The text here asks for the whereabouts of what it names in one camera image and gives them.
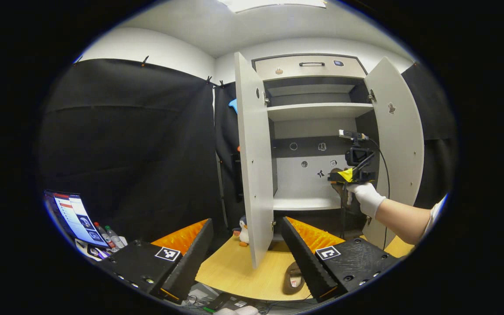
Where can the open laptop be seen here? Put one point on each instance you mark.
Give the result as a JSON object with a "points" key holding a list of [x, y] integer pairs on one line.
{"points": [[77, 218]]}

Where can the penguin plush toy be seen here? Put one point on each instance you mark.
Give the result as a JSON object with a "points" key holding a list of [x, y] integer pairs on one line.
{"points": [[243, 232]]}

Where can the white cabinet door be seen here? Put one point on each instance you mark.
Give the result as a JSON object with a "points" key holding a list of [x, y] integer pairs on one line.
{"points": [[403, 144], [254, 175]]}

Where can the white rounded object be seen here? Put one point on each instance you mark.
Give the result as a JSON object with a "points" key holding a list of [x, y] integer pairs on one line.
{"points": [[236, 311]]}

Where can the black backdrop cloth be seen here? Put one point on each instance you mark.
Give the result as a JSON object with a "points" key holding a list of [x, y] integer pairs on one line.
{"points": [[125, 153]]}

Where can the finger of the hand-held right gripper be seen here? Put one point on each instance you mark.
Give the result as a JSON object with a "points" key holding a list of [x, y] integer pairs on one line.
{"points": [[335, 177]]}

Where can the long ceiling light panel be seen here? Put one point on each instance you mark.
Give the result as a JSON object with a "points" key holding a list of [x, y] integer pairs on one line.
{"points": [[274, 4]]}

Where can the person's white sleeve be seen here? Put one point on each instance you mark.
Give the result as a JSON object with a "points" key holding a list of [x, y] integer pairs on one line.
{"points": [[436, 214]]}

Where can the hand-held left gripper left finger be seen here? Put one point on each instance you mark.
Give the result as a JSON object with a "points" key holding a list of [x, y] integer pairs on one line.
{"points": [[188, 262]]}

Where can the brown fuzzy shoe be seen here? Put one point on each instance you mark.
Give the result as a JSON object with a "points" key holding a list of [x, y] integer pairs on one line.
{"points": [[337, 189], [293, 278]]}

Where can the white shoe cabinet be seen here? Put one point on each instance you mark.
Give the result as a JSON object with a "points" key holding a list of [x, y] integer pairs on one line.
{"points": [[295, 183]]}

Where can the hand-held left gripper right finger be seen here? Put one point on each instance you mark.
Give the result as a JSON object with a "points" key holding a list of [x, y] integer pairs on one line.
{"points": [[304, 262]]}

